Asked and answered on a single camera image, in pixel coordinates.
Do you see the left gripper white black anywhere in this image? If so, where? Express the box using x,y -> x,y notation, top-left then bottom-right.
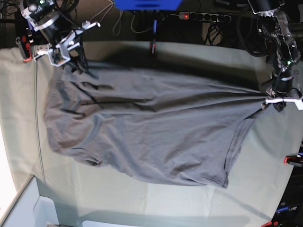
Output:
261,87 -> 303,112

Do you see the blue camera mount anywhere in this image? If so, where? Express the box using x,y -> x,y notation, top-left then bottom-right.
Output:
114,0 -> 182,11

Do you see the red black clamp left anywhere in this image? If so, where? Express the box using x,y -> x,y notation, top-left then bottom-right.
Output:
15,22 -> 33,62

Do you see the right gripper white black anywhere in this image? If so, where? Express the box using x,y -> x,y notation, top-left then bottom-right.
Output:
34,21 -> 100,72

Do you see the green table cloth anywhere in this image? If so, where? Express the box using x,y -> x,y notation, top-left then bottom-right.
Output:
0,42 -> 303,227

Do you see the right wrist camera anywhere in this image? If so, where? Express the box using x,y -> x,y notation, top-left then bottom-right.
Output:
48,48 -> 71,67

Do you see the red black clamp right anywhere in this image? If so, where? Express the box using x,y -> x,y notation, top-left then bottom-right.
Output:
284,152 -> 303,167

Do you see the red black clamp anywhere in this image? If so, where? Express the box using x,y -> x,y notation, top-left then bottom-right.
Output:
15,22 -> 33,62
284,152 -> 303,167

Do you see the red blue clamp centre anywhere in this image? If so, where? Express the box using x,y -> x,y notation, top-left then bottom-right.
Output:
149,19 -> 158,56

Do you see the white storage bin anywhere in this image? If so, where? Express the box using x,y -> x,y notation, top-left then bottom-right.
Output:
0,175 -> 60,227

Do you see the grey t-shirt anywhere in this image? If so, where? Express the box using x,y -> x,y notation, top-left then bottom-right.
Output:
44,62 -> 275,188

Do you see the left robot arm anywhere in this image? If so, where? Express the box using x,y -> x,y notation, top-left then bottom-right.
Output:
248,0 -> 303,112

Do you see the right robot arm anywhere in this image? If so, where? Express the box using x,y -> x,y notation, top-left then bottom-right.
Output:
20,0 -> 100,71

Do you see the black power strip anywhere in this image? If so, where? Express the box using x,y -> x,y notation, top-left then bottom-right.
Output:
177,12 -> 232,23

